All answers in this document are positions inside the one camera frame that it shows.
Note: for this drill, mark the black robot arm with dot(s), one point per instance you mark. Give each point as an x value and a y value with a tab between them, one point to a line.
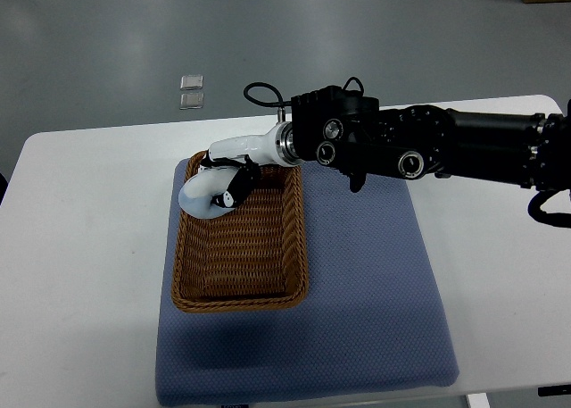
343	129

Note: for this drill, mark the brown wicker basket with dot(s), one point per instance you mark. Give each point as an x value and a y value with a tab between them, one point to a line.
251	259

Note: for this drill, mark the upper metal floor plate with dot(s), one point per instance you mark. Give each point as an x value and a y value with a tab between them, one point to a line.
191	82

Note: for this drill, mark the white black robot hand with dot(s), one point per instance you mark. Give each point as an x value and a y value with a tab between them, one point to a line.
239	178

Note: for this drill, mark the blue quilted mat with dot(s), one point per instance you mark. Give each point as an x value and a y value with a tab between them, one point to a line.
372	321

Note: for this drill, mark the blue white plush toy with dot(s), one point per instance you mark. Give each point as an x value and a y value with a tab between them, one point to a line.
206	196

